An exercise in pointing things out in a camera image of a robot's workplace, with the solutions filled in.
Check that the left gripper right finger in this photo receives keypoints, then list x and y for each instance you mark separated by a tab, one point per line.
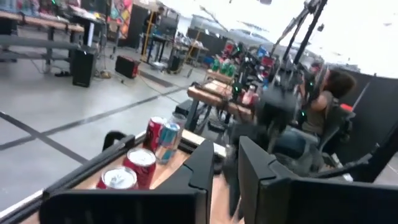
255	168

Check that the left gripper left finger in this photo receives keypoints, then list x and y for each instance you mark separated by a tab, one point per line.
199	177

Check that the blue silver energy drink can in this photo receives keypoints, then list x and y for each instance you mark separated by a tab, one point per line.
168	140

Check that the tall silver energy drink can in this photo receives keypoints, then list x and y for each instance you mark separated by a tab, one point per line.
179	119

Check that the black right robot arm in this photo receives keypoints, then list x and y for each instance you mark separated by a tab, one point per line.
276	112

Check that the pink bottle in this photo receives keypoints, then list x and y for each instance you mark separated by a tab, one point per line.
248	96

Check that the person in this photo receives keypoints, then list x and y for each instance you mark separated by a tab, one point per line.
317	118

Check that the wooden work table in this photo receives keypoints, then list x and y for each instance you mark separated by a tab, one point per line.
211	95

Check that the grey office chair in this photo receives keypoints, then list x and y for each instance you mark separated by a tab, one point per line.
334	124

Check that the black red case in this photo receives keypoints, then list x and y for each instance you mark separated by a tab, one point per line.
126	67

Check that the black stand poles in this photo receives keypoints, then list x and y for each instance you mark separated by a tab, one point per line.
308	34

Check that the black speaker box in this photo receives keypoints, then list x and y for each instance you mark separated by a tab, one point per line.
83	68

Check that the colourful poster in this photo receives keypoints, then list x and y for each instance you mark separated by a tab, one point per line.
121	17

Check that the long wooden bench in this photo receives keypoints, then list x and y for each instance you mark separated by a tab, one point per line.
46	22

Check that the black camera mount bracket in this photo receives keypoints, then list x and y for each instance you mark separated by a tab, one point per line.
109	138

